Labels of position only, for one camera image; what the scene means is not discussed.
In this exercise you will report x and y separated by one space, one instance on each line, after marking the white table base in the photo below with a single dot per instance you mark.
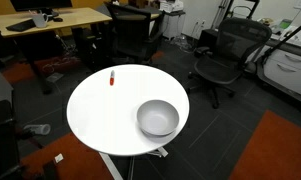
160 152

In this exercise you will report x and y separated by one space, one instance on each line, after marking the wooden desk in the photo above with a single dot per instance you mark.
39 43

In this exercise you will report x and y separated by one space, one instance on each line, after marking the black keyboard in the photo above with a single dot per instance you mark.
21 26

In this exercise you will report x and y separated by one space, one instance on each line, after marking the black mesh office chair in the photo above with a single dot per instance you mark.
223 64

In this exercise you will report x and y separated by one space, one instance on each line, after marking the black padded office chair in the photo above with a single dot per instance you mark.
136 33

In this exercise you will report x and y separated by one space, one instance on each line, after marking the red and grey marker pen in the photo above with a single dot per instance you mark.
112 77

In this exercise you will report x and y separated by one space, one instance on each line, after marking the white drawer cabinet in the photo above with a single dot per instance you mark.
285 69

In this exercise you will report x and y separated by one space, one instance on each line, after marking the grey bowl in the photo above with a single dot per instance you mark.
157 117

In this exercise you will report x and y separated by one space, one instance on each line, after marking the white mug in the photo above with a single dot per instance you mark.
40 20

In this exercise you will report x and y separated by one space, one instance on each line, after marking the clear plastic cup on floor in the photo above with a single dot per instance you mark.
39 129

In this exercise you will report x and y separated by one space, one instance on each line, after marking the black computer mouse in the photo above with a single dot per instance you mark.
57 19

